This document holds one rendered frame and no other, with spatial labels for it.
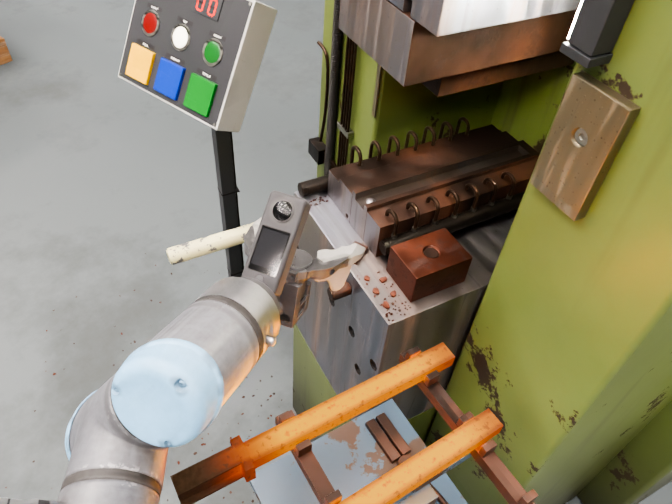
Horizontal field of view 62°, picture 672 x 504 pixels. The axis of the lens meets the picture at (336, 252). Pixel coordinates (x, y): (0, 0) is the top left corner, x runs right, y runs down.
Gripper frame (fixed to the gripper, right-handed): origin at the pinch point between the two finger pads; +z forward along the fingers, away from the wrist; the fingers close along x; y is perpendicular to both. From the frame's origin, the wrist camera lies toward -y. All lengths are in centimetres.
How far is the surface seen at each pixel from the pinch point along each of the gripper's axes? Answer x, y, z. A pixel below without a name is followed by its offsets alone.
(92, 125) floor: -175, 65, 159
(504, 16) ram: 16.0, -30.1, 14.9
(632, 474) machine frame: 77, 71, 58
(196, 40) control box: -48, -11, 46
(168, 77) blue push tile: -54, -2, 44
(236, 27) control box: -38, -16, 44
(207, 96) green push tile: -42, -1, 41
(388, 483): 20.2, 21.3, -17.7
